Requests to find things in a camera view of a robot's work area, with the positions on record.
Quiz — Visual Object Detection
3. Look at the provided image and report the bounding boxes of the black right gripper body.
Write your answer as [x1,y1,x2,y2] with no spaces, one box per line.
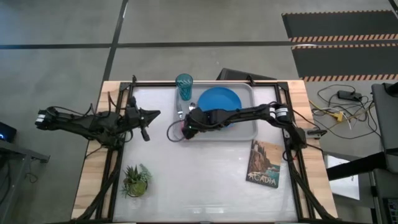
[183,109,218,133]

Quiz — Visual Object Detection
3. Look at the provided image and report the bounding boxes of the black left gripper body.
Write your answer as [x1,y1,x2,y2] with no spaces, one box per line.
[124,105,150,142]

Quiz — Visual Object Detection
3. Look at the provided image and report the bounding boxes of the fork with red handle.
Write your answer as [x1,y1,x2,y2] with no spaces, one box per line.
[176,102,191,141]

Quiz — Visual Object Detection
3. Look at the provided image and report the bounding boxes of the blue plate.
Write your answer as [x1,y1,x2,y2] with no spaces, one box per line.
[197,86,243,128]

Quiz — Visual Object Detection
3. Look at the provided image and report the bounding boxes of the teal faceted plastic cup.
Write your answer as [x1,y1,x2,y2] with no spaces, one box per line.
[175,73,194,101]

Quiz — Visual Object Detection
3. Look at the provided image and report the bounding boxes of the grey plastic tray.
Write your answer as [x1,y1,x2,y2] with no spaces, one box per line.
[173,82,259,142]

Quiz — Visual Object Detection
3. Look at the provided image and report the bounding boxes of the black flat panel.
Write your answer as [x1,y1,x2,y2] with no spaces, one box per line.
[216,67,277,82]

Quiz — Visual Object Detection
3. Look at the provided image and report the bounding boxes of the succulent plant in green pot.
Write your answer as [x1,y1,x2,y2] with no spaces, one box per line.
[121,164,153,198]

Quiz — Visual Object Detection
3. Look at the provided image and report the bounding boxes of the Acadia picture book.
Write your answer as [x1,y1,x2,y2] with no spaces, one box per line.
[245,139,285,189]

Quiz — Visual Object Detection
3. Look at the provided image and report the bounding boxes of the grey metal stand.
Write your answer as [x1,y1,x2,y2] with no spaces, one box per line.
[0,139,50,224]

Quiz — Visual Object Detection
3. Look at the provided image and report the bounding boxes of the black device with blue light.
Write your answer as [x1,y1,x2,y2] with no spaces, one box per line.
[0,121,18,143]

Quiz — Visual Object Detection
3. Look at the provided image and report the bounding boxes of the black power adapter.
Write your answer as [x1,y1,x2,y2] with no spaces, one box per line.
[337,90,363,101]

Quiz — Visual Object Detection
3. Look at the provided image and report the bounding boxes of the black hazard-striped floor mat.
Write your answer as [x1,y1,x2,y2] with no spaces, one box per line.
[290,43,398,83]
[281,10,398,44]

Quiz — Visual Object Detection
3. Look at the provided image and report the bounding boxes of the white paper sheet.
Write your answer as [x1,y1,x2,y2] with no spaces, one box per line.
[326,154,361,201]

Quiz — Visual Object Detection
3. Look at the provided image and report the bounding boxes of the black support beam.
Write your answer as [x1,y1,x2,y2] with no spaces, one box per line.
[326,151,388,181]

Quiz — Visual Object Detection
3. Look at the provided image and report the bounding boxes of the grey side table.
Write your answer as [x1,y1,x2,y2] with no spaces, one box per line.
[371,82,398,174]

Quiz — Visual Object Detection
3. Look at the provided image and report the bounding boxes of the grey equipment cart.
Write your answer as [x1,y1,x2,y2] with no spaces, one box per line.
[369,169,398,224]

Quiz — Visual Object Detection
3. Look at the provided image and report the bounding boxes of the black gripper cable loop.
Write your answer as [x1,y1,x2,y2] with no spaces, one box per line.
[167,119,187,143]

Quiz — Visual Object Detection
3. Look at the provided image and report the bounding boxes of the black table frame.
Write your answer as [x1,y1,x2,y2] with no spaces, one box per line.
[70,74,340,224]

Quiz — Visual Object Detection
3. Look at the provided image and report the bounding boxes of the yellow cable connector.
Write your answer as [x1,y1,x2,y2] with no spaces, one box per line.
[330,111,345,123]

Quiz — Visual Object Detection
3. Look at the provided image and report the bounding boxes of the tangled floor cables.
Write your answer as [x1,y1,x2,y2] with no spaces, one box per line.
[309,83,382,140]

